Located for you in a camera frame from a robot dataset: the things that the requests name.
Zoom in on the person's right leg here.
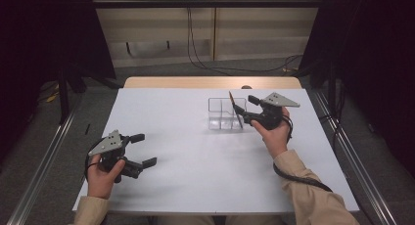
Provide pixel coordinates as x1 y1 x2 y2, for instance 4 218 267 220
224 214 286 225

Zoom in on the person's right hand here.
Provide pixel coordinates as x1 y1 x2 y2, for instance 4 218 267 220
251 106 294 159

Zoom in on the black power cable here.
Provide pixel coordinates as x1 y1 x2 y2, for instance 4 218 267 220
186 6 233 76
189 6 304 73

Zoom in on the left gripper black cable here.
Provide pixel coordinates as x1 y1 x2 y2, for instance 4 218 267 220
83 138 103 184

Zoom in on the person's leg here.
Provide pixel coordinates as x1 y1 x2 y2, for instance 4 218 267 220
156 214 216 225
224 214 286 225

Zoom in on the person's left hand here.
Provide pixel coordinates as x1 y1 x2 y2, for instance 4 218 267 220
85 153 127 201

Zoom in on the clear plastic organizer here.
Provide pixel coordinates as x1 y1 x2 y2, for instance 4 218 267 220
207 97 248 132

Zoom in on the black curtain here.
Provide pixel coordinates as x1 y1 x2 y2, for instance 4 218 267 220
298 0 415 179
0 0 117 164

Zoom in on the person's left leg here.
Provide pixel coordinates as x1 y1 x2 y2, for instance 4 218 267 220
156 214 216 225

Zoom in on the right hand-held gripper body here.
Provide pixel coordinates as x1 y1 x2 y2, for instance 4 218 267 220
243 91 301 132

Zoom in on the black stand post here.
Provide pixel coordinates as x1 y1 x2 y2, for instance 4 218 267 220
58 67 70 125

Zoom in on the aluminium rail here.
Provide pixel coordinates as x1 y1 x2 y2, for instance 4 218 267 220
6 96 84 225
314 90 398 225

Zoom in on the black pen with gold end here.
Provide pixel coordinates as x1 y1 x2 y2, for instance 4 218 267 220
228 90 245 129

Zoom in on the wooden table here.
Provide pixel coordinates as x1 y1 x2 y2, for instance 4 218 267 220
122 75 303 90

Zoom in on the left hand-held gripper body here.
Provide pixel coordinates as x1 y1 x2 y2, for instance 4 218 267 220
87 129 145 184

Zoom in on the beige desk leg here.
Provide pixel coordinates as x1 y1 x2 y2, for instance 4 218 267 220
212 0 219 62

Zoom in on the black horizontal bar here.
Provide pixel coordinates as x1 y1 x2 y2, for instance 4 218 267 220
92 0 323 10

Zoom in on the white table mat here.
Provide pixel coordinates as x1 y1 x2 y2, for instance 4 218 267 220
71 87 360 215

